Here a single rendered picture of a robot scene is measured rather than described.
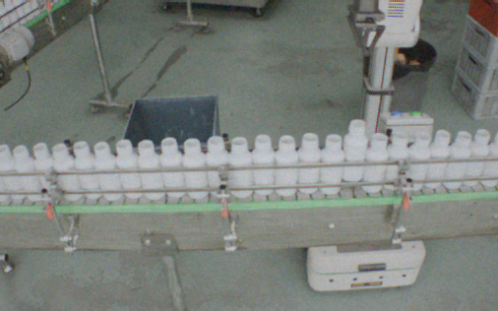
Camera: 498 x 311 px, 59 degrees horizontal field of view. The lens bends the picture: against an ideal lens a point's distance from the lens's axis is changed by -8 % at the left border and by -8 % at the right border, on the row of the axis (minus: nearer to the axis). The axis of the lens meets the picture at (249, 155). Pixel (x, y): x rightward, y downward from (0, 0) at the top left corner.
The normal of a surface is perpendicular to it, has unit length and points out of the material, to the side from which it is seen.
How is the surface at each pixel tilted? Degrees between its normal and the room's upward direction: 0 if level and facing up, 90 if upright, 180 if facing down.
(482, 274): 0
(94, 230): 90
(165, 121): 90
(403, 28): 90
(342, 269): 90
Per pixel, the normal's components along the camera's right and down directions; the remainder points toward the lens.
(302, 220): 0.01, 0.62
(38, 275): -0.03, -0.78
